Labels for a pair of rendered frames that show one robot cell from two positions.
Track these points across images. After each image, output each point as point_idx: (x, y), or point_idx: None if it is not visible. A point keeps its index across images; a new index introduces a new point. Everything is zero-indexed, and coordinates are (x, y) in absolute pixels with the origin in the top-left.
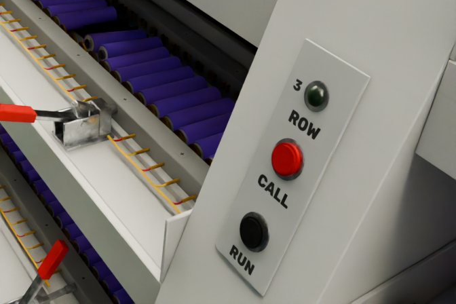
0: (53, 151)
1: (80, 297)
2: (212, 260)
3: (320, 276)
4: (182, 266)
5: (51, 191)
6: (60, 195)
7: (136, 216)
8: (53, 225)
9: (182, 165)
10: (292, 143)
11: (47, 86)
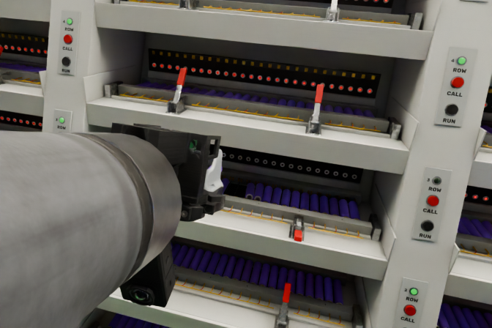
0: (300, 243)
1: (289, 303)
2: (410, 242)
3: (455, 226)
4: (397, 250)
5: (293, 261)
6: (303, 259)
7: (352, 247)
8: (250, 284)
9: (348, 222)
10: (433, 195)
11: (255, 222)
